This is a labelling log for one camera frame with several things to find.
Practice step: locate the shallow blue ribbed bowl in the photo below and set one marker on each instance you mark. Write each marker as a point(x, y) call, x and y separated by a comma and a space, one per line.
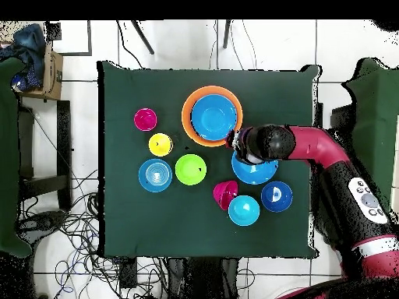
point(155, 175)

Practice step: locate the cardboard box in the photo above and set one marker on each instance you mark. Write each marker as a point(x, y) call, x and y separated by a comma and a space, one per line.
point(51, 78)

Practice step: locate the blue cloth bundle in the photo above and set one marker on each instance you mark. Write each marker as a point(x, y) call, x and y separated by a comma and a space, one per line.
point(29, 46)

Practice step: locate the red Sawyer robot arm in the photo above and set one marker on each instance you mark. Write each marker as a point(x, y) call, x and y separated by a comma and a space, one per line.
point(321, 146)

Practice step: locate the large orange bowl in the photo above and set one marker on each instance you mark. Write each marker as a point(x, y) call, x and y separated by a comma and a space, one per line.
point(186, 124)

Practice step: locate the large blue bowl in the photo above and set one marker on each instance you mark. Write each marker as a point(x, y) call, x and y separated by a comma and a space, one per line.
point(214, 117)
point(252, 174)

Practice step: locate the small green bowl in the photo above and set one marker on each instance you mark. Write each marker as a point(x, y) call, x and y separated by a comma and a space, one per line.
point(190, 169)

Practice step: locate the small light blue bowl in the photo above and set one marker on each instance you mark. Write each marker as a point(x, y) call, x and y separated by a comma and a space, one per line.
point(244, 211)

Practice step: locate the small dark blue bowl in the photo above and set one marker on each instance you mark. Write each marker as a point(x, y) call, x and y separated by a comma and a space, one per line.
point(276, 202)

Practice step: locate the small red bowl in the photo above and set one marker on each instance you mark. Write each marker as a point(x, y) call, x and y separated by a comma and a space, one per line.
point(225, 193)

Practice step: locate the grey pedestal foot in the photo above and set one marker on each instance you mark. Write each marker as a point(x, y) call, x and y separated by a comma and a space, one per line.
point(40, 222)

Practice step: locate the black tripod leg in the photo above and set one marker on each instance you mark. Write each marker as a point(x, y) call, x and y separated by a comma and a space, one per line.
point(143, 37)
point(226, 34)

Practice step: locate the green cloth covered table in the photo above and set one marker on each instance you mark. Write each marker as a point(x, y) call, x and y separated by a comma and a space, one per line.
point(7, 155)
point(374, 109)

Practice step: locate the yellow plastic cup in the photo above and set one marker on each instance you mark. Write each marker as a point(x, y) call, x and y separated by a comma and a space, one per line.
point(160, 144)

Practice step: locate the red plastic cup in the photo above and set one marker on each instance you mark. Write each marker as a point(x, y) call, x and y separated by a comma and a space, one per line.
point(145, 119)

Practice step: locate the black stool frame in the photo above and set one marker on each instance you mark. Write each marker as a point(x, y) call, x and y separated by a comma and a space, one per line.
point(64, 140)

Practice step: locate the dark green table cloth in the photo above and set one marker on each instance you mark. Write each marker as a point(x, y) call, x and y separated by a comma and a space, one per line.
point(140, 224)

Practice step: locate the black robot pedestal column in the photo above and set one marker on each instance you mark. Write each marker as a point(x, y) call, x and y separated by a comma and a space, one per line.
point(202, 280)

